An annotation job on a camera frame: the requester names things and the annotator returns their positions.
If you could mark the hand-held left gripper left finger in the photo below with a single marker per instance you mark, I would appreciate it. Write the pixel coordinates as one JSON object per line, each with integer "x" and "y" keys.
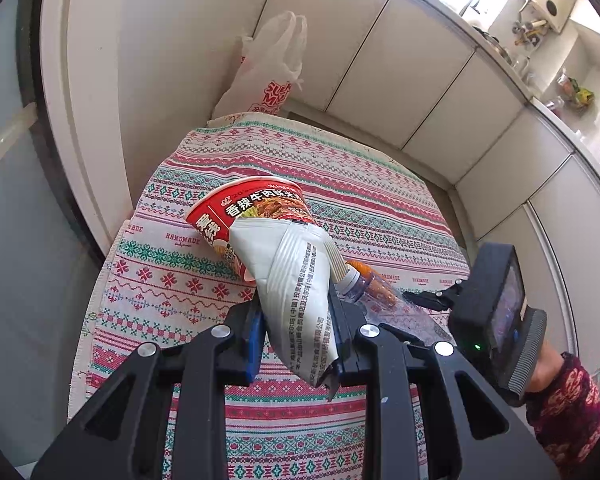
{"x": 254, "y": 340}

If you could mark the white wall box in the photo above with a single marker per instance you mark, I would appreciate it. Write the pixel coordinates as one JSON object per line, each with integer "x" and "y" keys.
{"x": 555, "y": 7}

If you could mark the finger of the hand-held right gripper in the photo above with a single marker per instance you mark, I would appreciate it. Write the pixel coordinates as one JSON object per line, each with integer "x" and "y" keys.
{"x": 430, "y": 300}

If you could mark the person's right forearm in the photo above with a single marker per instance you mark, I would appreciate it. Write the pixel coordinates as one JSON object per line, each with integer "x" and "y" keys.
{"x": 570, "y": 410}

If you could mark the white kitchen countertop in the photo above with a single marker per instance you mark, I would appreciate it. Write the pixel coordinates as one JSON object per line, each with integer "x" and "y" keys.
{"x": 595, "y": 125}

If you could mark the red instant noodle cup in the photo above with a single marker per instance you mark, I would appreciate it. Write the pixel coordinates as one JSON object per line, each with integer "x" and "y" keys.
{"x": 240, "y": 210}

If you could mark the green packet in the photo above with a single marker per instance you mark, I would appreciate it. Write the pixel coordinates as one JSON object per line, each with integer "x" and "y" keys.
{"x": 582, "y": 95}

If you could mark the glass door with dark frame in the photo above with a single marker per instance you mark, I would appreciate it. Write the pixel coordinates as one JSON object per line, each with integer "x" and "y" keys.
{"x": 20, "y": 210}

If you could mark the clear plastic bottle orange label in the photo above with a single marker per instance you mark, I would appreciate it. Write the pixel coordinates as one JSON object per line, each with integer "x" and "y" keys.
{"x": 380, "y": 305}

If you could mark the white snack packet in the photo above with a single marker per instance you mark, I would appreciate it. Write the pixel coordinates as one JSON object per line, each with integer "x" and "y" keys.
{"x": 290, "y": 285}

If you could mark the red green patterned tablecloth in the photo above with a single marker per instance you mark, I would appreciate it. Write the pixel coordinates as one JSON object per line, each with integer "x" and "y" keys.
{"x": 330, "y": 185}

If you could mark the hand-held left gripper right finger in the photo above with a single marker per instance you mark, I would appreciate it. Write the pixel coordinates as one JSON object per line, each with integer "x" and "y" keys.
{"x": 347, "y": 355}

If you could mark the white plastic bag red print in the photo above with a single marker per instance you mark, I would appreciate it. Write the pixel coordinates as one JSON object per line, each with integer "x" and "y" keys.
{"x": 265, "y": 75}

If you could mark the metal pot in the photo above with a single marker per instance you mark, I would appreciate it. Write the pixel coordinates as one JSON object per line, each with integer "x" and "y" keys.
{"x": 495, "y": 47}

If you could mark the row of white cabinet doors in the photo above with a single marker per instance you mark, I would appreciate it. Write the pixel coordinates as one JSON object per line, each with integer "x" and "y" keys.
{"x": 430, "y": 85}

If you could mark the metal faucet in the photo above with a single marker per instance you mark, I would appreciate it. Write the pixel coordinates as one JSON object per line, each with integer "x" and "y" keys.
{"x": 530, "y": 25}

